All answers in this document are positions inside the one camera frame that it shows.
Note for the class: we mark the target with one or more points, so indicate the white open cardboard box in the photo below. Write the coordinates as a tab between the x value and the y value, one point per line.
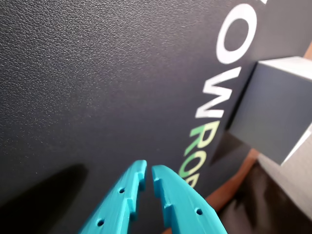
273	109

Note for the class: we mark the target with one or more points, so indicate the black mat with WOWROBO print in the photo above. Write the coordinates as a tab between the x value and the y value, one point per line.
97	73

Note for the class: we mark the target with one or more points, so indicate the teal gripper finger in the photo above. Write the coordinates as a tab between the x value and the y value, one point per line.
185	209
117	207

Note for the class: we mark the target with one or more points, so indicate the dark grey cloth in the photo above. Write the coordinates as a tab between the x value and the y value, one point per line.
256	207

